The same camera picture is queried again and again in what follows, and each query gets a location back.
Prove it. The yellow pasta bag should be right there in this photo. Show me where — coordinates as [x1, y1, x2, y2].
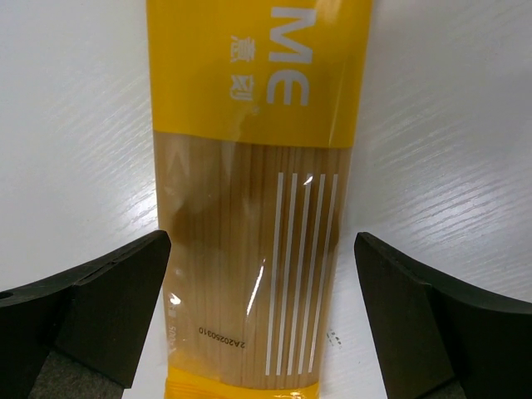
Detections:
[146, 1, 372, 398]

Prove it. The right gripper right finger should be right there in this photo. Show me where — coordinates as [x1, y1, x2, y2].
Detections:
[354, 232, 531, 398]

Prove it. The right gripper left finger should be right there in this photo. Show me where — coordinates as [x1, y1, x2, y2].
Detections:
[1, 230, 171, 398]

